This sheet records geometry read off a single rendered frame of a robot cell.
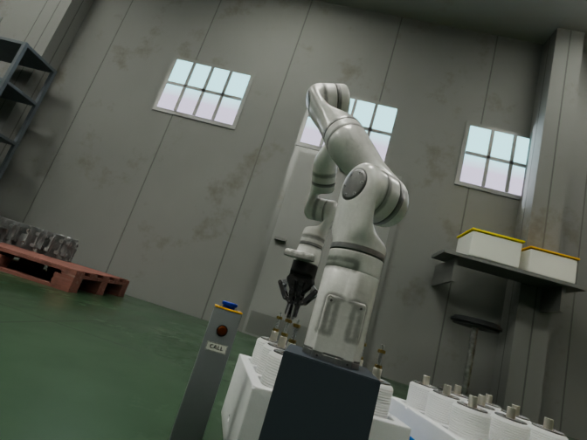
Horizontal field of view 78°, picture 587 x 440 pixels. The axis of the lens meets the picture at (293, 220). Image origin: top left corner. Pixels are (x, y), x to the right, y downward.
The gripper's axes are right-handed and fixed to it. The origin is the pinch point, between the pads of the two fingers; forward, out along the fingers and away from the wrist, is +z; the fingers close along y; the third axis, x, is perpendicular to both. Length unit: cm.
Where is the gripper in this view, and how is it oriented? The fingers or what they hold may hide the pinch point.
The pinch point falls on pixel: (291, 311)
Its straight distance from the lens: 105.3
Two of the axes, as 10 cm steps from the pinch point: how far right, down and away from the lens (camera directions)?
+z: -2.9, 9.3, -2.4
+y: -8.9, -1.7, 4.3
